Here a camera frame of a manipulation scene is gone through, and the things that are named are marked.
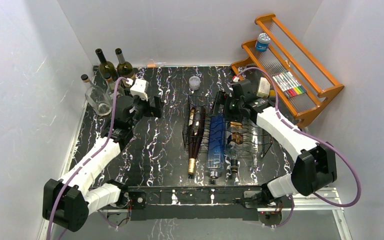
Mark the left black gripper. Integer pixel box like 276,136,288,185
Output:
125,87,164,129

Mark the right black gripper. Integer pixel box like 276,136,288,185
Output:
207,90,244,123

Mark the green silver-foil wine bottle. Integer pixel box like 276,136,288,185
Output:
115,48,136,80

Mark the clear bottle white gold label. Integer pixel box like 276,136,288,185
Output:
80,74,112,116

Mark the dark green white-label wine bottle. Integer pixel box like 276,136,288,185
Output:
95,48,118,81

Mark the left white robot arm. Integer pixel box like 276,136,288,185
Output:
42,95,164,232

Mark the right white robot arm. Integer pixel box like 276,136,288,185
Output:
211,80,337,207

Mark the dark red gold-foil wine bottle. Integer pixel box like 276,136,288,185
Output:
187,106,206,178

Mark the clear bottle black gold label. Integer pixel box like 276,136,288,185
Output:
225,121,249,174

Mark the blue clear glass bottle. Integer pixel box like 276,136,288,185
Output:
207,113,226,180

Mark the orange wooden shelf rack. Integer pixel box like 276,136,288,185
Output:
231,13,344,128

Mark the small clear plastic cup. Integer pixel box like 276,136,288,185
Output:
188,75,201,91

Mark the white small box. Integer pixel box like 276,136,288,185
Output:
256,77,271,98

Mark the yellow black small item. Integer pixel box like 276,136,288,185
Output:
269,89,276,98

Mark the blue white lidded jar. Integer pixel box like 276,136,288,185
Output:
255,32,271,52

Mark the pack of coloured markers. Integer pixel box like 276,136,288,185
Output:
272,70,307,99

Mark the black wire wine rack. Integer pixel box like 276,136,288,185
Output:
182,94,273,160

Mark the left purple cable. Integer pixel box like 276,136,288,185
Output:
46,76,128,240

